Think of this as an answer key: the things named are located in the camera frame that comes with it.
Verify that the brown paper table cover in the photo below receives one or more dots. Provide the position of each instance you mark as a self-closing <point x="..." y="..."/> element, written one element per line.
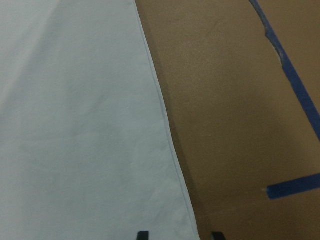
<point x="236" y="123"/>

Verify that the light blue t-shirt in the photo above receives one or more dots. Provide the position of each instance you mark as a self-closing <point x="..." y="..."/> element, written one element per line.
<point x="86" y="151"/>

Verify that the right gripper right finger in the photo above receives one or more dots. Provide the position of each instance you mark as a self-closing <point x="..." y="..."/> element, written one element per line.
<point x="217" y="236"/>

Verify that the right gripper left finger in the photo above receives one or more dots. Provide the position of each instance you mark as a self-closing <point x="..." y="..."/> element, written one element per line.
<point x="142" y="235"/>

